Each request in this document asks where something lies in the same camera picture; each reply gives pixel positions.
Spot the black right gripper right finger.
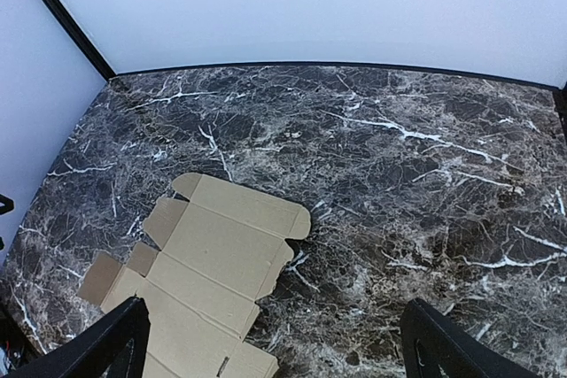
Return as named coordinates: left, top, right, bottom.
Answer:
left=400, top=298, right=535, bottom=377

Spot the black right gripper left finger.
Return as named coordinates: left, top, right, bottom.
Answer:
left=8, top=297, right=151, bottom=378

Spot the brown cardboard box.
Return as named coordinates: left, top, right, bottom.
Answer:
left=78, top=173, right=311, bottom=377

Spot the black left frame post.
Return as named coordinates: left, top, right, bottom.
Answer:
left=42, top=0, right=116, bottom=81

